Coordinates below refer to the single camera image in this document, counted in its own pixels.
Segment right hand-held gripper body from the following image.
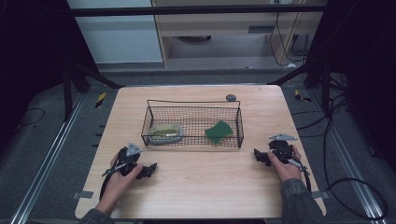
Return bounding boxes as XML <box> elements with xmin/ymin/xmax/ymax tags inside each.
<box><xmin>267</xmin><ymin>133</ymin><xmax>299</xmax><ymax>166</ymax></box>

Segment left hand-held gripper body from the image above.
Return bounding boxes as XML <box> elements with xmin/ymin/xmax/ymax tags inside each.
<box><xmin>115</xmin><ymin>141</ymin><xmax>144</xmax><ymax>178</ymax></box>

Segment green grey soap dish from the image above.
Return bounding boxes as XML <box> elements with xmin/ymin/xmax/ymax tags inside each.
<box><xmin>147</xmin><ymin>124</ymin><xmax>185</xmax><ymax>147</ymax></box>

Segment yellow green sponge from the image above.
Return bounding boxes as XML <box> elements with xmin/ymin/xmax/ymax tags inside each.
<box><xmin>204</xmin><ymin>119</ymin><xmax>234</xmax><ymax>147</ymax></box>

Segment black wire mesh basket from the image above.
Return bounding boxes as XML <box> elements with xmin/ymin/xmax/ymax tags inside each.
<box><xmin>140</xmin><ymin>98</ymin><xmax>246</xmax><ymax>149</ymax></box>

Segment person's right hand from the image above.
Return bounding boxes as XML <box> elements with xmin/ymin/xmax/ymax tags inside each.
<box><xmin>266</xmin><ymin>145</ymin><xmax>303</xmax><ymax>185</ymax></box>

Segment person's left hand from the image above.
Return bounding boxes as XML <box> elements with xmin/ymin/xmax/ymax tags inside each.
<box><xmin>94</xmin><ymin>153</ymin><xmax>145</xmax><ymax>217</ymax></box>

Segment black yellow striped tape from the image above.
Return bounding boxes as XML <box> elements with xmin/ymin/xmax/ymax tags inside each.
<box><xmin>293</xmin><ymin>89</ymin><xmax>312</xmax><ymax>104</ymax></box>
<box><xmin>94</xmin><ymin>91</ymin><xmax>107</xmax><ymax>110</ymax></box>

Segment grey tape piece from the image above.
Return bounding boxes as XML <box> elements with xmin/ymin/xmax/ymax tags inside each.
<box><xmin>72</xmin><ymin>190</ymin><xmax>94</xmax><ymax>200</ymax></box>
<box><xmin>312</xmin><ymin>190</ymin><xmax>330</xmax><ymax>201</ymax></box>

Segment black metal stand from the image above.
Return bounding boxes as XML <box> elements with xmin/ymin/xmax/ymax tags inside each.
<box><xmin>61</xmin><ymin>57</ymin><xmax>126</xmax><ymax>123</ymax></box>
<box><xmin>267</xmin><ymin>59</ymin><xmax>332</xmax><ymax>114</ymax></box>

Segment black curtain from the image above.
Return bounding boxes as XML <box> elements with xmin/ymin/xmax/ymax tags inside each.
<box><xmin>0</xmin><ymin>0</ymin><xmax>101</xmax><ymax>155</ymax></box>
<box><xmin>306</xmin><ymin>0</ymin><xmax>396</xmax><ymax>174</ymax></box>

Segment white cabinet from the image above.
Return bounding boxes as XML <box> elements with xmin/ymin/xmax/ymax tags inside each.
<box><xmin>66</xmin><ymin>0</ymin><xmax>164</xmax><ymax>65</ymax></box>

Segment black horizontal bar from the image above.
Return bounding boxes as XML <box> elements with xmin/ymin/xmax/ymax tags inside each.
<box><xmin>69</xmin><ymin>4</ymin><xmax>328</xmax><ymax>18</ymax></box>

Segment left hand-held gripper cable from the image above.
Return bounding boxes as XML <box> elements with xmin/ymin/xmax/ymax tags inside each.
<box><xmin>98</xmin><ymin>162</ymin><xmax>129</xmax><ymax>202</ymax></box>

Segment hand-held gripper cable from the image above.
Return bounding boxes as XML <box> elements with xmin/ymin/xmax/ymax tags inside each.
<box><xmin>98</xmin><ymin>162</ymin><xmax>129</xmax><ymax>202</ymax></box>
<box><xmin>287</xmin><ymin>158</ymin><xmax>313</xmax><ymax>194</ymax></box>

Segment right hand-held gripper cable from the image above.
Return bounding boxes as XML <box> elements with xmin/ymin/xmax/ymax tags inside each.
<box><xmin>287</xmin><ymin>158</ymin><xmax>313</xmax><ymax>194</ymax></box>

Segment black floor cable loop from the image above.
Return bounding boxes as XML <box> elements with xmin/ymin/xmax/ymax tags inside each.
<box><xmin>292</xmin><ymin>92</ymin><xmax>389</xmax><ymax>220</ymax></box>

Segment metal floor rail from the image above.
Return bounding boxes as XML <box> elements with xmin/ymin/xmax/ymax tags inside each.
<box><xmin>8</xmin><ymin>92</ymin><xmax>86</xmax><ymax>224</ymax></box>
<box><xmin>311</xmin><ymin>90</ymin><xmax>389</xmax><ymax>224</ymax></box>

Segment thin black floor cable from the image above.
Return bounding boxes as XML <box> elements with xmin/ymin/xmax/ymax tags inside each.
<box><xmin>18</xmin><ymin>106</ymin><xmax>47</xmax><ymax>129</ymax></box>

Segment hanging black cables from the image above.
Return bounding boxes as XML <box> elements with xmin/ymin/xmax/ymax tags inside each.
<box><xmin>268</xmin><ymin>11</ymin><xmax>310</xmax><ymax>67</ymax></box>

